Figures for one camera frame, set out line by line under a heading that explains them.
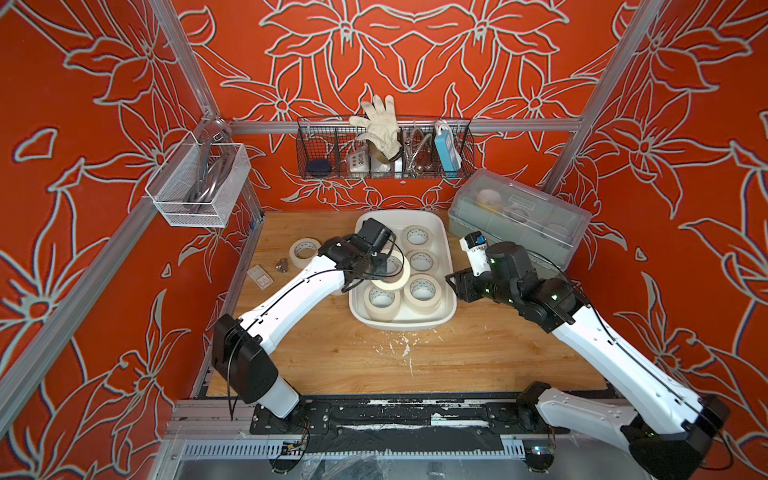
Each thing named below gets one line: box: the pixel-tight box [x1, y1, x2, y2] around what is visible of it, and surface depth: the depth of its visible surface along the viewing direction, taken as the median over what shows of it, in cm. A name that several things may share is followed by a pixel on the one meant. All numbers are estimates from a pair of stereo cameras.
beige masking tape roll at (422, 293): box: [404, 274, 443, 315], surface depth 91 cm
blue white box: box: [434, 120, 462, 173], surface depth 89 cm
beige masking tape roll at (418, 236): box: [404, 224, 434, 249], surface depth 112 cm
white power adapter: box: [348, 150, 369, 173], surface depth 96 cm
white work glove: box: [349, 94, 402, 164], surface depth 90 cm
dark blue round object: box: [307, 158, 331, 177], surface depth 100 cm
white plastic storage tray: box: [349, 209, 457, 331], surface depth 94 cm
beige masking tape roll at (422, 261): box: [407, 249, 437, 275], surface depth 105 cm
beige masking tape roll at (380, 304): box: [364, 285, 401, 321], surface depth 89 cm
